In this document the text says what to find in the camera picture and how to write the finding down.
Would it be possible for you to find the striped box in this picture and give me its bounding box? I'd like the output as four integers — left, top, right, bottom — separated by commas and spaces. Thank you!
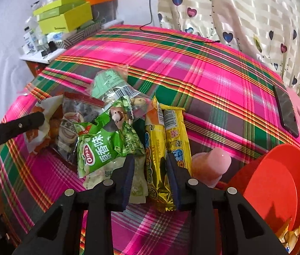
60, 21, 102, 50

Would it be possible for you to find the yellow snack packet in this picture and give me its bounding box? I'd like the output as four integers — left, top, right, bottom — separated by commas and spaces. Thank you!
161, 105, 192, 171
144, 95, 177, 213

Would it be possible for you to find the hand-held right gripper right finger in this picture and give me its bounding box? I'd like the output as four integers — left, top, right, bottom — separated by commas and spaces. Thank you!
166, 153, 291, 255

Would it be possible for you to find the green cardboard box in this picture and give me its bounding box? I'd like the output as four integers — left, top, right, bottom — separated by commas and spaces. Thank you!
36, 2, 94, 35

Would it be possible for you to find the heart print curtain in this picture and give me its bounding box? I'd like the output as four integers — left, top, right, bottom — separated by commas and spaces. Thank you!
156, 0, 300, 144

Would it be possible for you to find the clear packet with green label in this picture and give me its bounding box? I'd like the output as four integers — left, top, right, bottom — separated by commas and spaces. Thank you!
90, 68, 153, 124

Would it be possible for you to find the pink jelly cup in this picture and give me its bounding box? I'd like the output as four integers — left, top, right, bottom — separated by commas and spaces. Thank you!
191, 149, 232, 188

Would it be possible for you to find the clear storage bin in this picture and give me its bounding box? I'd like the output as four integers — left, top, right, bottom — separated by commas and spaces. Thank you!
90, 0, 119, 23

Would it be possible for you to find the orange and white snack packet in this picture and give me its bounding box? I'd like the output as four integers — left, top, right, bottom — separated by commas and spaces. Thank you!
23, 94, 65, 155

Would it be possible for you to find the pile of snacks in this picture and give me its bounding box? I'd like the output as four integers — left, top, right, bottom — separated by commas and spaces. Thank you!
277, 217, 300, 254

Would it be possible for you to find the clear cookie packet red top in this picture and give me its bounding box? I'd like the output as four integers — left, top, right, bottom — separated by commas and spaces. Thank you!
58, 92, 106, 166

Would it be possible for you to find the black phone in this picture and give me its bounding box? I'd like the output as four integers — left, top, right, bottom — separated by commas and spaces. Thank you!
273, 84, 300, 139

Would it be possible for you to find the white and green snack packet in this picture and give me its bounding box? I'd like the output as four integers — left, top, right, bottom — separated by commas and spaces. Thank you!
83, 155, 148, 205

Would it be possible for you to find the black cable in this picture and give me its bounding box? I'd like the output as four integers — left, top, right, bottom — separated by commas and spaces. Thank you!
139, 0, 221, 43

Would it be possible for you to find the small white box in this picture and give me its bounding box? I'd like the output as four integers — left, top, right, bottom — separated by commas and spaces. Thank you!
22, 29, 41, 56

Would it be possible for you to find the pink plaid blanket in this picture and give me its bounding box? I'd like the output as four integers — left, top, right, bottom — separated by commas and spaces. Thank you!
0, 24, 300, 255

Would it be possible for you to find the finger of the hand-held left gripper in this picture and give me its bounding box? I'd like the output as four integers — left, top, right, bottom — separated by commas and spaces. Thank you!
0, 112, 46, 146

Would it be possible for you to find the green box lid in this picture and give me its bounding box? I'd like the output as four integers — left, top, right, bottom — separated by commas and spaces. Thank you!
32, 0, 87, 18

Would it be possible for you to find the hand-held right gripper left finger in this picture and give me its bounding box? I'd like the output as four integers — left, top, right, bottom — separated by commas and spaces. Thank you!
12, 155, 136, 255

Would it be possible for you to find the green pea snack packet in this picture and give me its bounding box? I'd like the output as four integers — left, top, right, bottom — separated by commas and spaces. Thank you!
78, 98, 145, 179

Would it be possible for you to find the red bowl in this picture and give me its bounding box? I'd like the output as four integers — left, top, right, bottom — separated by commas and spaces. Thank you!
226, 143, 300, 255

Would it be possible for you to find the white side table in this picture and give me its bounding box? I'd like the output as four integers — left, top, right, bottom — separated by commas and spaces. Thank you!
20, 18, 125, 65

